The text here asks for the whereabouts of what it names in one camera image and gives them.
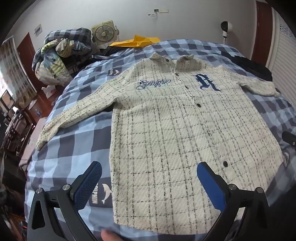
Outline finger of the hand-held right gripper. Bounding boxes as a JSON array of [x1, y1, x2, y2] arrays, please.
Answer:
[[282, 131, 296, 147]]

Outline cream plaid jacket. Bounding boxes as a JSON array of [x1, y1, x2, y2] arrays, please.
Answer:
[[36, 53, 285, 233]]

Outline blue checked blanket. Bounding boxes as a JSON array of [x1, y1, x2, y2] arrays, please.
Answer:
[[24, 39, 296, 241]]

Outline beige box fan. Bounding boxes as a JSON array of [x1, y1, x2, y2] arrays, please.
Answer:
[[91, 20, 121, 47]]

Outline patterned curtain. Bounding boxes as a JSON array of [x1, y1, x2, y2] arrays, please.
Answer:
[[0, 37, 30, 109]]

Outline white plastic bag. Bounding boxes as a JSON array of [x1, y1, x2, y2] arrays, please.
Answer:
[[42, 85, 57, 99]]

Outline white wall camera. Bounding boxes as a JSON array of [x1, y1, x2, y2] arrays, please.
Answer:
[[221, 21, 233, 43]]

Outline white wall socket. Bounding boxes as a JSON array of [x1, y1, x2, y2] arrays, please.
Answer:
[[148, 9, 169, 16]]

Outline dark wooden rack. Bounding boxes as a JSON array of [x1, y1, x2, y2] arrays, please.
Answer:
[[0, 90, 35, 163]]

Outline person's left hand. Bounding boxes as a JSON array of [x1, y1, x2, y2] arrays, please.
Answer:
[[102, 229, 121, 241]]

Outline pile of bedding and clothes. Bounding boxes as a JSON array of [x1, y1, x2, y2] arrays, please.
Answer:
[[32, 28, 95, 81]]

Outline pale pink cushion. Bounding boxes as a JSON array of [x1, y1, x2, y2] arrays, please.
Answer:
[[18, 118, 47, 168]]

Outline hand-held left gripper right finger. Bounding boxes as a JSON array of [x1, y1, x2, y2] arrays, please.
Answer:
[[196, 162, 272, 241]]

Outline dark clothes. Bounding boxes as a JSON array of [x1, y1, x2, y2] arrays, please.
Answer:
[[91, 45, 130, 61]]

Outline red-brown door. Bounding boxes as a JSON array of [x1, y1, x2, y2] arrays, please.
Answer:
[[252, 0, 274, 67], [17, 32, 37, 93]]

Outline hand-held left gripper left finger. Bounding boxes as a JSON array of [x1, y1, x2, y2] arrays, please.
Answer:
[[27, 161, 102, 241]]

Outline white slatted panel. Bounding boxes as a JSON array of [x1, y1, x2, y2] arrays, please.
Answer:
[[269, 9, 296, 98]]

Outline black cloth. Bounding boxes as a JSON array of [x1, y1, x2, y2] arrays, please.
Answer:
[[222, 50, 273, 81]]

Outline yellow cloth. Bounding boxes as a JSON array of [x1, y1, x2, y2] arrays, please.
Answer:
[[110, 35, 161, 49]]

